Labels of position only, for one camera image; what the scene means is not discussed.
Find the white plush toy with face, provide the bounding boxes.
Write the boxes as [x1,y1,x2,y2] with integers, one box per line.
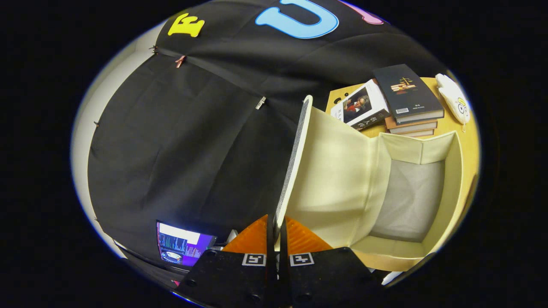
[435,74,471,125]

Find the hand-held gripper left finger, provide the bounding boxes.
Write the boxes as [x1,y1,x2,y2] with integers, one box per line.
[175,214,278,308]

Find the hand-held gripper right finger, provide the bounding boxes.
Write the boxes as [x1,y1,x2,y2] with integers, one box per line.
[278,215,381,308]

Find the white portrait book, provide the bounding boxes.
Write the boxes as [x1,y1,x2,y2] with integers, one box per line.
[330,79,391,131]

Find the grey fabric storage box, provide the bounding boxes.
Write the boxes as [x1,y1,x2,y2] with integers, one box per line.
[274,95,467,272]

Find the black backdrop cloth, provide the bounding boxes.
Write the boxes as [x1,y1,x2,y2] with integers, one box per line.
[88,0,437,274]

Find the black book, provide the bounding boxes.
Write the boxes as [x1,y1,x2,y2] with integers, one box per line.
[372,64,445,125]

